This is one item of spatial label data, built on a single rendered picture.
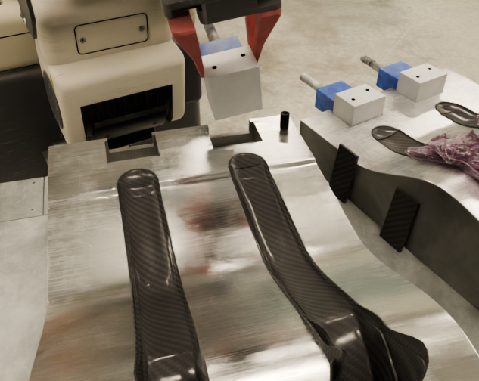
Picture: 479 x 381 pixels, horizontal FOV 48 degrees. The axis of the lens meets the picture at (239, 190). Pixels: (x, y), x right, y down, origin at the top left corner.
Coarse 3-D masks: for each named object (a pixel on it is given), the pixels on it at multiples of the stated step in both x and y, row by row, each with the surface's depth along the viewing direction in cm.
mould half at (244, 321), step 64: (192, 128) 58; (64, 192) 50; (192, 192) 50; (320, 192) 50; (64, 256) 44; (192, 256) 44; (256, 256) 44; (320, 256) 44; (64, 320) 38; (128, 320) 37; (256, 320) 35; (384, 320) 34; (448, 320) 34
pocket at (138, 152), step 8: (152, 136) 57; (104, 144) 56; (144, 144) 58; (152, 144) 58; (112, 152) 57; (120, 152) 57; (128, 152) 57; (136, 152) 58; (144, 152) 58; (152, 152) 58; (112, 160) 57; (120, 160) 58; (128, 160) 58
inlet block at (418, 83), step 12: (372, 60) 77; (384, 72) 72; (396, 72) 72; (408, 72) 69; (420, 72) 69; (432, 72) 69; (384, 84) 73; (396, 84) 71; (408, 84) 69; (420, 84) 67; (432, 84) 69; (444, 84) 70; (408, 96) 70; (420, 96) 69; (432, 96) 70
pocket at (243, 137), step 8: (208, 128) 58; (256, 128) 58; (216, 136) 59; (224, 136) 59; (232, 136) 59; (240, 136) 60; (248, 136) 60; (256, 136) 59; (216, 144) 60; (224, 144) 60; (232, 144) 60
